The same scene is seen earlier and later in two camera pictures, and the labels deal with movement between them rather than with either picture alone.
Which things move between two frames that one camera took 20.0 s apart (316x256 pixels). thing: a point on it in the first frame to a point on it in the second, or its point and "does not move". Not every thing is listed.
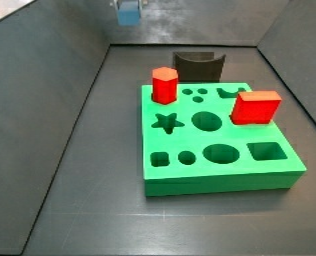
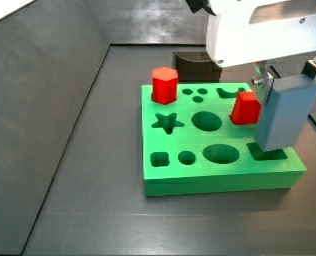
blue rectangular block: (129, 15) to (285, 111)
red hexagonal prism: (164, 84) does not move
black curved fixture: (199, 67) does not move
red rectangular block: (255, 107) does not move
